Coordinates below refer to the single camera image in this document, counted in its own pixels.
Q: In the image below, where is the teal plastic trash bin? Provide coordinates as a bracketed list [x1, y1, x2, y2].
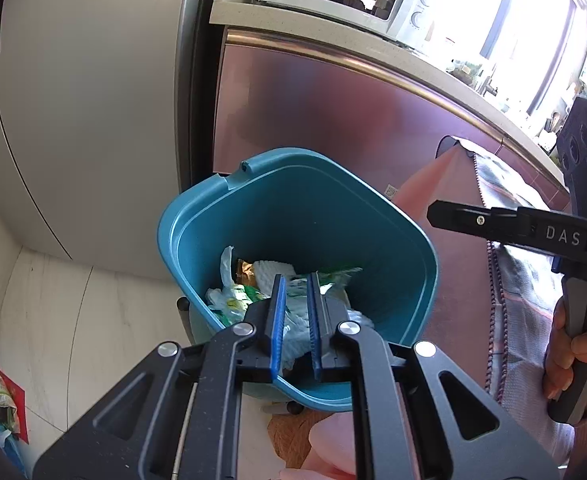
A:
[157, 147, 440, 413]

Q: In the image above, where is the red snack packet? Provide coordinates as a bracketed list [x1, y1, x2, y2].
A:
[0, 361, 29, 443]

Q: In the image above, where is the crumpled wrappers and paper trash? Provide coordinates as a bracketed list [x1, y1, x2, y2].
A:
[206, 245, 364, 328]

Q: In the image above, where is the white foam fruit net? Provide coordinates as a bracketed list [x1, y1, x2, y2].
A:
[251, 259, 298, 283]

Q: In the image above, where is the white tissue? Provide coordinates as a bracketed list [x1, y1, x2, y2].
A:
[274, 280, 374, 372]

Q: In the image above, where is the kitchen window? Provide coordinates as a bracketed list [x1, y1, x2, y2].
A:
[478, 0, 587, 126]

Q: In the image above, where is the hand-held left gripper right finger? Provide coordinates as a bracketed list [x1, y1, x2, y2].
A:
[307, 271, 561, 480]

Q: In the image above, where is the grey plaid tablecloth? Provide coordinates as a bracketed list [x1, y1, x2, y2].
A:
[441, 135, 574, 421]

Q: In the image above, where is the white microwave oven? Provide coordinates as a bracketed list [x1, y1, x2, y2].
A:
[254, 0, 437, 43]

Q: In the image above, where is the mauve kitchen cabinet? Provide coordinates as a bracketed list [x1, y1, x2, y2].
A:
[212, 27, 571, 226]

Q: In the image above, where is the pink hanging cloth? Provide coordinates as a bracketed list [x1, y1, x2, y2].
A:
[392, 147, 494, 403]

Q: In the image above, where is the silver refrigerator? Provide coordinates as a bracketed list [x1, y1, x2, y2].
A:
[0, 0, 224, 281]

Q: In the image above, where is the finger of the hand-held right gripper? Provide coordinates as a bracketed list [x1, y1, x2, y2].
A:
[427, 200, 524, 250]

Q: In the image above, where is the gold snack wrapper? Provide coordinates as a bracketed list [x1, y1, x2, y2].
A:
[234, 259, 260, 292]

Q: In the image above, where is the person's pink clothing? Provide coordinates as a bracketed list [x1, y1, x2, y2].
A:
[278, 410, 374, 480]

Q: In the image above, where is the brown woven mat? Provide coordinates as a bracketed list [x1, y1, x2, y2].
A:
[266, 412, 324, 461]

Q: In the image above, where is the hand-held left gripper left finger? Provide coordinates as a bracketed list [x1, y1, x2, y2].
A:
[32, 274, 288, 480]

